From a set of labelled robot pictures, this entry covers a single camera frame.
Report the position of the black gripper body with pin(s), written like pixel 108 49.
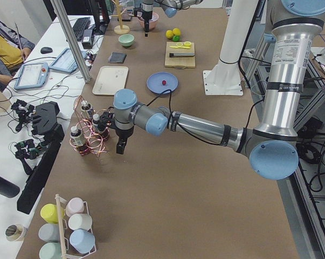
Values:
pixel 124 133
pixel 146 16

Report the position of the blue round plate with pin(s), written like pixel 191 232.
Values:
pixel 161 81

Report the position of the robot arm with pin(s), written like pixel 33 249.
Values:
pixel 170 9
pixel 212 104

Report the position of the pink ice bowl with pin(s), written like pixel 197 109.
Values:
pixel 152 22

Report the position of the mint green bowl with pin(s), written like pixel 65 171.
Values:
pixel 126 40

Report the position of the yellow lemon near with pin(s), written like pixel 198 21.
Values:
pixel 169 34

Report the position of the yellow lemon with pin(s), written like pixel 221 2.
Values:
pixel 176 31
pixel 169 34

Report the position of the tea bottle front middle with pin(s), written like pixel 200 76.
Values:
pixel 97 124

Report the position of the tea bottle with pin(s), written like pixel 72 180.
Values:
pixel 78 140
pixel 97 124
pixel 87 109

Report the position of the wooden cup tree stand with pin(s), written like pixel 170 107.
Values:
pixel 120 29

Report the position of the yellow lemon far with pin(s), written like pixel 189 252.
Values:
pixel 176 31

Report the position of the green lime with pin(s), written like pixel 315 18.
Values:
pixel 176 38

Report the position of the steel muddler black tip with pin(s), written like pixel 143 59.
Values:
pixel 171 55

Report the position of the grey folded cloth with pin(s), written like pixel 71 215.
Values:
pixel 117 57

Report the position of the tea bottle back left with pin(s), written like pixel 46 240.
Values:
pixel 78 140

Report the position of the tea bottle back right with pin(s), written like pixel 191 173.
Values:
pixel 87 109

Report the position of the yellow plastic knife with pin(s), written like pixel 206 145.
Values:
pixel 179 47

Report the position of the wooden cutting board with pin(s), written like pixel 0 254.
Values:
pixel 179 62

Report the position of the cream rabbit tray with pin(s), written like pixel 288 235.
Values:
pixel 110 79

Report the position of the black keyboard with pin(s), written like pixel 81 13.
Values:
pixel 80 26

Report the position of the pink cup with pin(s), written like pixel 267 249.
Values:
pixel 74 206

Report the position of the black gripper stand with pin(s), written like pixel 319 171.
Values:
pixel 38 159

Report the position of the white cup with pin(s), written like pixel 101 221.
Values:
pixel 80 221

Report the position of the teach pendant far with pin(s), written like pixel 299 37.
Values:
pixel 65 62

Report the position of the teach pendant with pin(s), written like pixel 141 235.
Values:
pixel 32 76
pixel 65 62

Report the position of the yellow cup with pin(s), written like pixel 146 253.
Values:
pixel 49 213

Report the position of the black computer mouse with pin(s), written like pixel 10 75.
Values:
pixel 46 50

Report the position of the blue cup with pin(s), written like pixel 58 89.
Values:
pixel 83 241

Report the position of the white cup rack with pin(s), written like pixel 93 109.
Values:
pixel 67 250

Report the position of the teach pendant near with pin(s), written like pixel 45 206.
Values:
pixel 32 76

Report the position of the grey cup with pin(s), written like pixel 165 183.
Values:
pixel 49 232

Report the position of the mint cup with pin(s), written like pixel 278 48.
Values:
pixel 51 250

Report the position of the black thermos bottle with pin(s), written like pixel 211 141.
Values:
pixel 8 189

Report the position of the seated person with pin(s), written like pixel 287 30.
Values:
pixel 14 50

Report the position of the copper wire bottle rack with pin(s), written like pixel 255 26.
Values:
pixel 96 142

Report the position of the aluminium frame post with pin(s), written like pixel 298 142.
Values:
pixel 61 13

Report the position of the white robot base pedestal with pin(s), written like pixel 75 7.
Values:
pixel 224 78

